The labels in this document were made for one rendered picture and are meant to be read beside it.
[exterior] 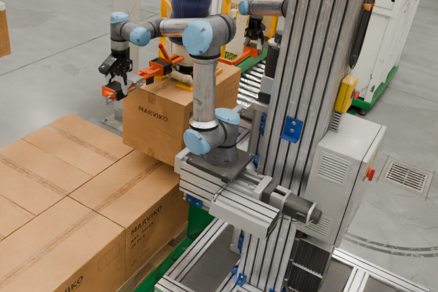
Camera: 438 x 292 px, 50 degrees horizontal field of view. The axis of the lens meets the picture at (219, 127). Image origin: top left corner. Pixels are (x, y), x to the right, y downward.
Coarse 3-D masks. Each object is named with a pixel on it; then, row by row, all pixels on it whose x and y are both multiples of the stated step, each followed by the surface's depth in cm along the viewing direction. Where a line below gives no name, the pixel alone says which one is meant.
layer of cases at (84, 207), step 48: (48, 144) 285; (96, 144) 290; (0, 192) 245; (48, 192) 249; (96, 192) 253; (144, 192) 257; (0, 240) 219; (48, 240) 222; (96, 240) 225; (144, 240) 256; (0, 288) 197; (48, 288) 199; (96, 288) 230
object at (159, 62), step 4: (152, 60) 240; (156, 60) 243; (160, 60) 243; (164, 60) 243; (168, 60) 242; (152, 64) 238; (156, 64) 236; (160, 64) 239; (164, 64) 240; (168, 64) 238; (172, 64) 241; (156, 68) 238; (160, 68) 236; (164, 68) 236; (168, 68) 241; (160, 72) 237; (164, 72) 237; (168, 72) 240
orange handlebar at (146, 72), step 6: (174, 54) 253; (246, 54) 264; (174, 60) 247; (180, 60) 250; (216, 60) 257; (222, 60) 255; (228, 60) 254; (234, 60) 255; (240, 60) 259; (150, 66) 237; (144, 72) 230; (150, 72) 230; (156, 72) 234; (144, 78) 226
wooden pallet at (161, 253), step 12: (180, 228) 293; (168, 240) 284; (180, 240) 300; (156, 252) 275; (168, 252) 292; (144, 264) 267; (156, 264) 283; (132, 276) 259; (144, 276) 274; (120, 288) 251; (132, 288) 265
